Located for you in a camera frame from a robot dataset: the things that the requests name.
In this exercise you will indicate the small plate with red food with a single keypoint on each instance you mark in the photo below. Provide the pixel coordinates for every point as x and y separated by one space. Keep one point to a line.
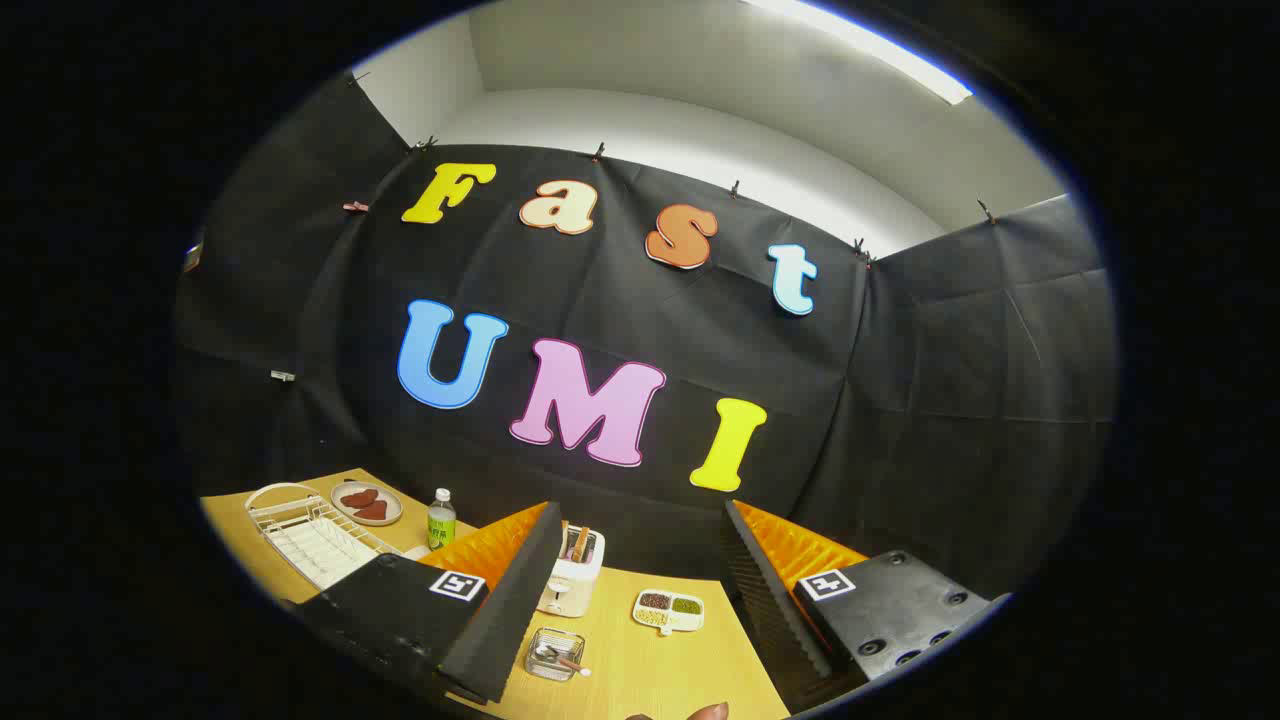
366 503

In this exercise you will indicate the green label drink bottle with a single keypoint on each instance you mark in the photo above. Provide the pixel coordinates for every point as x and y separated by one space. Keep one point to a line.
441 525

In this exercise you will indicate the cream white toaster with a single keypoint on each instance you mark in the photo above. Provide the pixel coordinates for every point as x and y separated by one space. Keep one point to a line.
572 585

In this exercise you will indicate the white divided tray with beans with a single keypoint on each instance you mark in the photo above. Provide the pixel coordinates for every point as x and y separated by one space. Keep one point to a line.
668 612

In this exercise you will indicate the brown toast slice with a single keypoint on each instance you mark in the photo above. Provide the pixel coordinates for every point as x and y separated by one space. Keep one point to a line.
580 543

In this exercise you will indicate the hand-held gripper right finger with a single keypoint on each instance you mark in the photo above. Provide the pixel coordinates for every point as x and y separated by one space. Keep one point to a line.
765 610

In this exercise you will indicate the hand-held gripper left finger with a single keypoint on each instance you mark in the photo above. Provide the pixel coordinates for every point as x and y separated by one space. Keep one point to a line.
505 610

